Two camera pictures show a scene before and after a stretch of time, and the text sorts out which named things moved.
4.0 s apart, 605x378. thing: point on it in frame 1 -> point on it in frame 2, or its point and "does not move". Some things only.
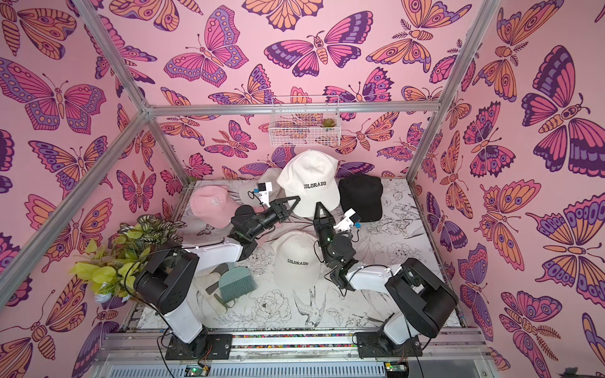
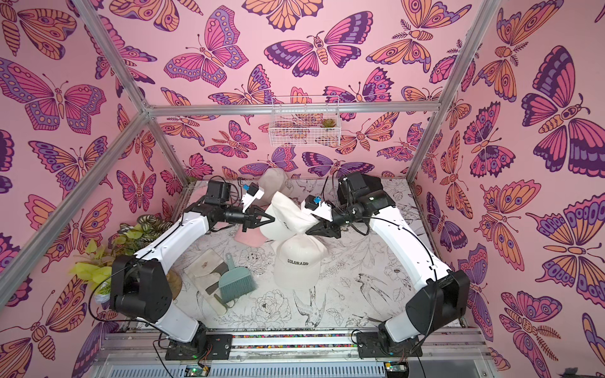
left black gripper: [277, 208] -> [251, 220]
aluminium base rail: [140, 353] does not move
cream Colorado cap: [313, 176] -> [290, 219]
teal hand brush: [235, 282] does not move
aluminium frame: [151, 111] does not move
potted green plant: [112, 269] does not move
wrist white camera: [264, 190] -> [253, 193]
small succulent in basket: [328, 123] does not move
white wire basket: [300, 121] does not move
